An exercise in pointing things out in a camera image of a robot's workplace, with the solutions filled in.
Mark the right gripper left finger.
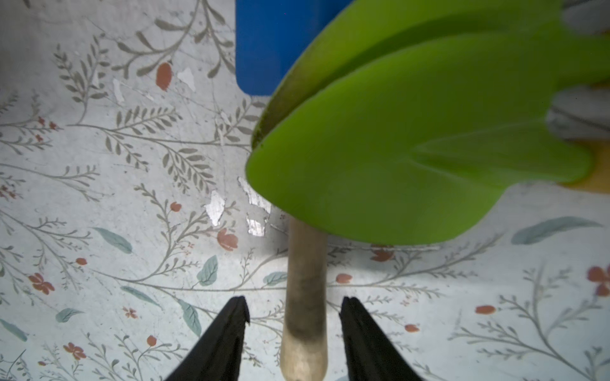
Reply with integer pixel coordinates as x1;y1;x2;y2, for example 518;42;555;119
166;296;250;381

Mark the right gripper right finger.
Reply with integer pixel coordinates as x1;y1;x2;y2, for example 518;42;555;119
339;297;422;381

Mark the blue shovel wooden handle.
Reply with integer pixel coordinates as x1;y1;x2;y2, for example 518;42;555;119
234;0;356;381

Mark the floral table mat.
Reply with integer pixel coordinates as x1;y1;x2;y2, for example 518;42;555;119
1;1;609;380

